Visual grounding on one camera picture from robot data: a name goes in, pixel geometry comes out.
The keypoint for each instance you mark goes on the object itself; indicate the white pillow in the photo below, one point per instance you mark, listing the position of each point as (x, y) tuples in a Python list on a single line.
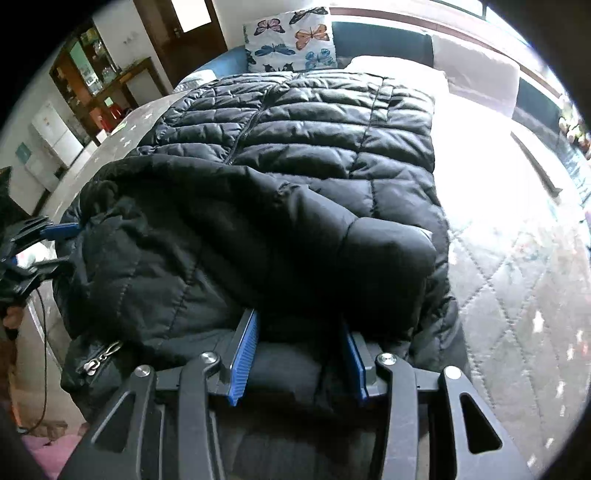
[(478, 74)]

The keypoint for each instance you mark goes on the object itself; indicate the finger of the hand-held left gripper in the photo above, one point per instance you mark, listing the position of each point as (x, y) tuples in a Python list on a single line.
[(46, 272), (60, 230)]

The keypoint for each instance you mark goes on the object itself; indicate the grey star quilted mattress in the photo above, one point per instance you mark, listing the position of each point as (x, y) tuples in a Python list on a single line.
[(508, 277)]

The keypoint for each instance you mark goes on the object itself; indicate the butterfly print pillow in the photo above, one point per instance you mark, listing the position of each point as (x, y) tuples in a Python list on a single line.
[(288, 39)]

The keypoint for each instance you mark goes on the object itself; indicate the red plastic stool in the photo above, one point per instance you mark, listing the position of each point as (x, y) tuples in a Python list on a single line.
[(115, 113)]

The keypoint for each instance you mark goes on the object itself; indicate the wooden desk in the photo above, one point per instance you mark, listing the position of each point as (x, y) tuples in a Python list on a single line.
[(143, 74)]

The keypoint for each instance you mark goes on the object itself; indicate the dark wooden door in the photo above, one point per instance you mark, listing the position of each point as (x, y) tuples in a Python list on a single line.
[(184, 46)]

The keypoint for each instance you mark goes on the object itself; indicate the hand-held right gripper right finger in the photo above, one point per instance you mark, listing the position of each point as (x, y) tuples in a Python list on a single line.
[(356, 367)]

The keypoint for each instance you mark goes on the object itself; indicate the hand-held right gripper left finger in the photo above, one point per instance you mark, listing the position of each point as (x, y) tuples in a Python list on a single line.
[(244, 357)]

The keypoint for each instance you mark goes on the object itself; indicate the white cabinet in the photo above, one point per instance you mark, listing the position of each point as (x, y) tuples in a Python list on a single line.
[(57, 134)]

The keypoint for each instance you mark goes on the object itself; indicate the wooden display cabinet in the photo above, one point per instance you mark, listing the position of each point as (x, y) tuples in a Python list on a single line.
[(83, 78)]

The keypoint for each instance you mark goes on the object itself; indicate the black puffer jacket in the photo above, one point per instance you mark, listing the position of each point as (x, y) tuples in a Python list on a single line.
[(300, 138)]

